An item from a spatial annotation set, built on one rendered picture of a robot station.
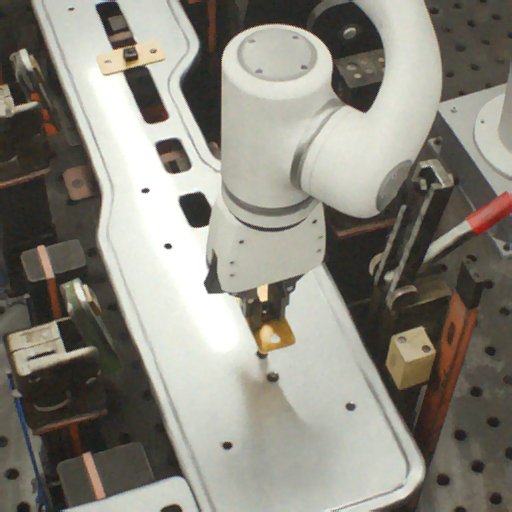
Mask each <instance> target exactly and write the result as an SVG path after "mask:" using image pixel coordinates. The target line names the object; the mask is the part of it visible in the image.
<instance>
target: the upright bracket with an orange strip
mask: <svg viewBox="0 0 512 512"><path fill-rule="evenodd" d="M484 287H485V284H484V282H483V280H482V279H481V277H480V275H479V274H478V272H477V270H476V269H475V266H474V264H473V263H472V261H471V260H470V258H469V259H464V260H462V262H461V266H460V270H459V274H458V278H457V281H456V286H455V289H454V290H453V294H452V297H451V302H450V306H449V309H448V313H447V316H446V318H445V322H444V325H443V329H442V334H441V337H440V341H439V345H438V348H437V353H436V357H435V360H434V364H432V369H431V373H430V376H429V380H428V385H427V388H426V392H425V396H424V399H423V403H422V405H421V408H420V412H419V415H418V419H417V423H416V428H415V431H414V435H413V437H414V439H415V440H416V442H417V444H418V446H419V448H420V450H421V452H422V455H423V458H424V460H425V464H426V477H424V481H425V478H427V475H428V472H429V468H430V465H431V462H432V458H433V454H434V451H435V448H436V446H437V445H438V441H439V438H440V435H441V431H442V427H443V424H444V421H445V418H446V414H447V410H449V407H450V404H451V400H452V397H453V394H454V390H455V387H456V383H457V380H458V377H459V374H460V372H461V369H462V366H463V363H464V360H465V356H466V352H467V349H468V346H469V342H470V339H471V335H472V332H473V328H474V325H476V322H477V318H478V314H479V311H480V308H479V304H480V300H481V297H482V294H483V290H484ZM424 481H423V484H422V487H421V490H420V492H419V494H418V495H417V496H416V497H415V498H414V499H413V500H412V501H411V502H408V503H407V504H405V505H403V506H401V507H398V508H395V509H394V510H395V512H416V509H417V505H418V502H419V499H420V495H421V492H422V488H423V485H424Z"/></svg>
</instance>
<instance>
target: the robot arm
mask: <svg viewBox="0 0 512 512"><path fill-rule="evenodd" d="M352 1H353V2H354V4H355V5H356V6H358V7H359V8H360V9H361V10H363V11H364V12H365V13H366V15H367V16H368V17H369V18H370V19H371V21H372V22H373V24H374V25H375V27H376V29H377V31H379V34H380V36H381V39H382V42H383V47H384V52H385V71H384V77H383V80H382V84H381V87H380V90H379V92H378V95H377V97H376V99H375V101H374V103H373V104H372V106H371V107H370V110H369V111H368V112H367V113H366V114H365V113H362V112H359V111H358V110H357V109H355V108H353V107H351V106H349V105H347V104H346V103H343V102H342V101H341V100H340V99H339V98H338V97H337V96H336V93H335V92H334V90H333V88H332V85H330V82H332V77H331V71H333V69H332V60H331V57H330V54H329V52H328V50H327V47H326V46H325V44H324V43H323V42H322V41H321V40H320V39H318V38H316V37H315V36H314V35H312V34H311V33H309V32H307V31H304V30H301V29H298V28H295V27H290V26H283V25H266V26H260V27H256V28H253V29H250V30H246V31H244V32H243V33H241V34H239V35H238V36H237V37H235V38H234V39H233V40H231V41H230V42H229V43H228V45H227V46H226V48H225V50H224V54H223V58H222V130H221V190H220V191H219V192H218V194H217V197H216V200H215V203H214V206H213V210H212V214H211V219H209V226H208V234H207V247H206V250H207V258H208V261H209V264H212V267H211V269H209V271H208V273H207V274H206V276H205V278H204V281H203V286H204V288H205V291H206V294H207V295H223V294H225V292H228V295H229V296H232V297H235V298H239V299H240V308H241V312H242V314H243V316H244V318H248V317H249V318H250V322H251V324H253V326H254V328H259V327H260V326H261V317H262V316H261V315H262V302H261V300H260V298H259V295H258V292H257V290H258V287H259V286H263V285H267V284H268V296H267V297H268V300H270V302H271V304H272V306H273V309H274V311H275V317H276V319H277V320H279V322H281V320H284V319H285V314H286V306H288V305H289V298H290V294H291V292H293V291H295V290H296V286H297V282H298V281H299V280H301V278H302V277H303V276H304V275H305V274H306V273H307V272H310V271H312V270H314V269H316V268H317V267H318V266H319V264H320V263H323V262H325V261H327V260H328V258H329V256H328V254H327V252H326V249H325V245H326V228H325V216H324V208H322V202H324V203H326V204H327V205H329V206H331V207H333V208H335V210H338V211H340V212H342V213H344V214H347V215H349V216H354V217H359V218H370V217H373V216H375V215H377V214H378V213H380V212H381V211H382V210H383V209H384V208H386V206H387V205H388V204H389V203H390V202H391V200H392V199H393V198H395V196H396V195H397V192H398V189H399V187H400V186H401V184H402V182H403V181H404V180H405V179H407V177H408V173H409V171H410V169H411V167H412V165H413V163H414V162H415V160H416V158H417V155H418V153H419V151H420V149H421V147H422V145H423V143H424V142H425V140H426V138H427V134H428V132H429V130H430V128H431V126H432V123H433V121H434V118H435V115H436V111H437V108H438V105H439V101H440V96H441V88H442V64H441V54H439V49H438V44H437V39H436V36H435V31H434V28H433V25H432V22H431V19H429V16H428V13H427V10H426V7H425V4H424V1H423V0H352ZM474 140H475V146H476V148H477V150H478V152H479V154H480V156H481V157H482V158H484V160H485V162H486V163H487V164H488V165H489V166H490V167H491V168H492V169H493V170H495V171H496V172H497V173H499V174H500V175H502V176H504V178H506V179H507V180H509V181H512V62H511V67H510V72H509V76H508V81H507V87H506V91H505V94H502V95H500V96H498V97H496V98H494V99H493V100H491V101H490V102H488V103H487V104H486V105H485V106H484V107H483V108H482V109H481V111H480V113H479V114H478V116H477V119H476V122H475V128H474Z"/></svg>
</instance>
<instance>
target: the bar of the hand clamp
mask: <svg viewBox="0 0 512 512"><path fill-rule="evenodd" d="M459 183H460V179H459V177H458V176H457V175H454V176H452V174H449V173H446V172H445V170H444V168H443V166H442V165H441V163H440V161H439V160H438V159H434V160H428V161H423V162H419V163H418V164H417V167H416V169H415V172H414V176H413V178H412V180H411V178H410V177H407V179H405V180H404V181H403V182H402V184H401V186H400V187H399V189H398V192H397V195H396V196H395V198H394V200H395V201H396V202H397V203H398V204H400V205H401V209H400V211H399V214H398V216H397V219H396V223H395V225H394V228H393V230H392V233H391V237H390V239H389V242H388V244H387V247H386V250H385V253H383V256H382V258H381V261H380V264H379V267H378V270H377V272H376V275H375V278H374V282H375V284H376V285H382V284H387V283H386V281H385V275H386V273H387V272H388V271H389V270H394V269H395V268H397V267H398V265H399V267H398V269H397V272H396V274H395V277H394V279H393V282H392V285H391V287H390V290H389V292H388V296H387V298H386V302H385V304H387V306H388V302H389V298H390V295H391V293H392V292H393V291H395V290H396V289H398V288H401V287H405V286H409V285H411V286H413V284H414V282H415V279H416V276H417V274H418V272H419V269H420V267H422V264H423V261H424V259H425V257H426V254H427V252H428V249H429V246H430V244H431V242H432V239H433V237H434V234H435V231H436V229H437V227H438V224H439V222H440V220H441V216H442V214H443V212H445V209H446V207H447V204H448V201H449V199H450V196H451V194H452V192H453V189H454V187H455V186H459Z"/></svg>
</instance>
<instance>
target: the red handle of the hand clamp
mask: <svg viewBox="0 0 512 512"><path fill-rule="evenodd" d="M511 213H512V193H509V192H507V190H505V191H504V192H502V193H501V194H499V195H498V196H496V198H495V199H493V200H492V201H490V202H489V203H487V204H486V205H484V206H483V207H481V208H480V209H478V210H477V211H475V212H474V213H472V214H471V215H468V216H467V217H465V221H464V222H462V223H461V224H459V225H458V226H456V227H455V228H453V229H452V230H450V231H449V232H447V233H446V234H444V236H443V237H440V238H439V239H438V240H436V241H435V242H433V243H432V244H430V246H429V249H428V252H427V254H426V257H425V259H424V261H423V264H422V267H420V269H419V272H418V274H420V273H422V272H424V271H425V270H427V269H428V268H430V267H431V265H433V264H434V263H436V262H437V261H439V260H440V259H443V258H444V257H446V256H447V255H449V254H450V253H452V252H453V250H455V249H456V248H458V247H459V246H461V245H462V244H464V243H465V242H468V241H469V240H471V239H472V238H474V237H475V236H477V237H478V236H480V235H481V233H483V232H484V231H486V230H487V229H489V228H490V227H492V226H493V225H495V224H496V223H498V222H499V221H502V220H503V219H505V218H506V217H508V216H509V215H511ZM398 267H399V265H398ZM398 267H397V268H395V269H394V270H389V271H388V272H387V273H386V275H385V281H386V283H387V285H388V287H391V285H392V282H393V279H394V277H395V274H396V272H397V269H398ZM418 274H417V275H418Z"/></svg>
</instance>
